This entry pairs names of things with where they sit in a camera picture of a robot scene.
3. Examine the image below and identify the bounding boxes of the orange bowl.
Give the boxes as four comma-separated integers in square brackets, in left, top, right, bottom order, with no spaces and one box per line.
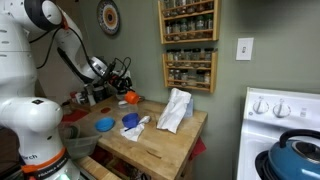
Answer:
[124,91,140,104]

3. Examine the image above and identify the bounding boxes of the white light switch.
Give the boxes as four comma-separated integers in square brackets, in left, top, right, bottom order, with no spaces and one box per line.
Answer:
[236,38,254,61]

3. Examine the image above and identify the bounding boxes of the clear plastic container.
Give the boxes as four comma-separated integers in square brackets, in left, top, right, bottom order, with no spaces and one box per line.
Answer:
[58,122,101,159]

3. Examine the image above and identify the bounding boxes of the lower wooden spice rack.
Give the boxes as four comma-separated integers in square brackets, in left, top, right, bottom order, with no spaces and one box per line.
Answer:
[162,48,218,93]

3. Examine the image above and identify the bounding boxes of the red silicone mat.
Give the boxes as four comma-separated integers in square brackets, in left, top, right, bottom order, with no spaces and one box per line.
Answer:
[61,110,87,122]

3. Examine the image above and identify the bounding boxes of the crumpled white paper towel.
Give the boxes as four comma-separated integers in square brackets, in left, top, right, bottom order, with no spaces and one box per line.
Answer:
[120,116,151,142]

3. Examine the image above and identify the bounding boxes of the decorative wall plate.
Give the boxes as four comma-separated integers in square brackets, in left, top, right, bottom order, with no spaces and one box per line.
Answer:
[97,0,120,36]

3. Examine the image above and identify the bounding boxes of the blue kettle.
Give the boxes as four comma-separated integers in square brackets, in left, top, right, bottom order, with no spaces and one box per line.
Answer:
[255,129,320,180]

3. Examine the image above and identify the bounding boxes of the upper wooden spice rack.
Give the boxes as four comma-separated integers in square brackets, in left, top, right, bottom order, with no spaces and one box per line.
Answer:
[158,0,221,44]

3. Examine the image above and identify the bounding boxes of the small red lid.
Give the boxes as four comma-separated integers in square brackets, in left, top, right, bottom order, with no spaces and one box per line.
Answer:
[100,107,111,114]

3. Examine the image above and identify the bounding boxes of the wooden spice rack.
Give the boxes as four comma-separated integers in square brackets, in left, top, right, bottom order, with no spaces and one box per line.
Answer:
[162,48,218,93]
[158,0,221,44]

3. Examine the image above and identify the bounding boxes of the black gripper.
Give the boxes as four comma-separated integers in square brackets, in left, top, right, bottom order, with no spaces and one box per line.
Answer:
[108,70,132,94]

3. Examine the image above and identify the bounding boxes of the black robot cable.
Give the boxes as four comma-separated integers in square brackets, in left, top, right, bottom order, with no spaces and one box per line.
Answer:
[28,26,133,88]

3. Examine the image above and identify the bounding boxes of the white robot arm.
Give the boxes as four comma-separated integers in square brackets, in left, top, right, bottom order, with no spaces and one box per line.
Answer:
[0,0,115,180]

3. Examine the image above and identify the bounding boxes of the dark blue measuring cup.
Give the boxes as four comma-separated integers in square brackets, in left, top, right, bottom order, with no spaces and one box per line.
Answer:
[122,113,139,128]

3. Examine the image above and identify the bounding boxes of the wooden spice tray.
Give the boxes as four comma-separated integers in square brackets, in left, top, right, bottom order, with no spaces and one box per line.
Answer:
[70,96,117,113]

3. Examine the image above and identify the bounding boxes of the red hanging cloth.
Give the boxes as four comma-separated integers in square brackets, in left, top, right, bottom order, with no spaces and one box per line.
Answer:
[189,138,206,160]

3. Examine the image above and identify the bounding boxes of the white stove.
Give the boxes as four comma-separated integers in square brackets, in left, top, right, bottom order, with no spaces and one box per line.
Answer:
[236,87,320,180]

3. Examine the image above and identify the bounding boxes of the light blue bowl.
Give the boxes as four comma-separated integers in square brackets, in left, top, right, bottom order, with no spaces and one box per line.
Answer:
[95,117,115,132]

